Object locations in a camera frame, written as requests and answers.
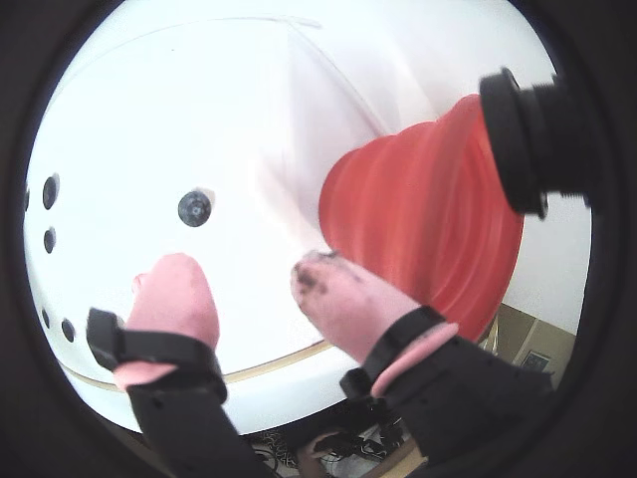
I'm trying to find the red collapsible silicone cup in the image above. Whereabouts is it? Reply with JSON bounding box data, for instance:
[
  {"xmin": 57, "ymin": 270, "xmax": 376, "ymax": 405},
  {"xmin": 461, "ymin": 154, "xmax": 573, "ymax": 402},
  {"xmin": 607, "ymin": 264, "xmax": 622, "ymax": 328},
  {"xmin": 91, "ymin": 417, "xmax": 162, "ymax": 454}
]
[{"xmin": 318, "ymin": 93, "xmax": 527, "ymax": 345}]

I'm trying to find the pink tipped black gripper finger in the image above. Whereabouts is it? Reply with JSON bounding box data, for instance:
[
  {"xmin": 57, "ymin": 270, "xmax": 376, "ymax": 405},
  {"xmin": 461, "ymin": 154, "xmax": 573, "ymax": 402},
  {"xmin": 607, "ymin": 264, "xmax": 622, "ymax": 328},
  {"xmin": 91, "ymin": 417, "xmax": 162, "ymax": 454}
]
[
  {"xmin": 290, "ymin": 251, "xmax": 479, "ymax": 459},
  {"xmin": 87, "ymin": 252, "xmax": 270, "ymax": 478}
]

